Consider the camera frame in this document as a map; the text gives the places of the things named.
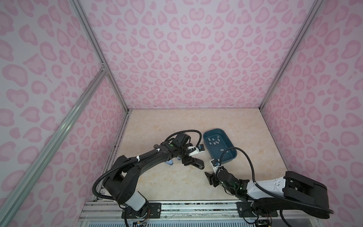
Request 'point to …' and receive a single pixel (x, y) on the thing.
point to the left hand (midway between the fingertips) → (195, 152)
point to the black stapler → (201, 166)
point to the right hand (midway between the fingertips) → (209, 170)
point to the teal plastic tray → (216, 141)
